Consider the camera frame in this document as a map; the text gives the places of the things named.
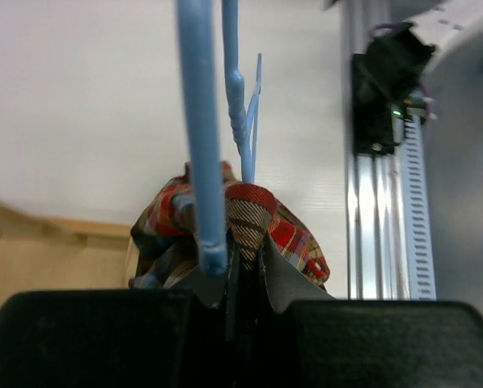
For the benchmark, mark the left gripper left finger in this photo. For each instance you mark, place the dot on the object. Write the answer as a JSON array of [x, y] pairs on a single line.
[[119, 337]]

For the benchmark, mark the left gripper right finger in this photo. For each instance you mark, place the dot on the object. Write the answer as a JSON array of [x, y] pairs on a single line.
[[309, 339]]

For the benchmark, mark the red orange plaid shirt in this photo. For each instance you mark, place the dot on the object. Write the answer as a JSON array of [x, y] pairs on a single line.
[[166, 237]]

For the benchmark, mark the light blue hanger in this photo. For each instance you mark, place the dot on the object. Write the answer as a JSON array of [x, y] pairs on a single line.
[[195, 33]]

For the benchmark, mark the perforated cable duct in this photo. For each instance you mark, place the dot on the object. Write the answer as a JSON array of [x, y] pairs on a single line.
[[419, 252]]

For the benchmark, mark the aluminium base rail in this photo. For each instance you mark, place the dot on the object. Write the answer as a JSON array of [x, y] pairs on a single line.
[[374, 258]]

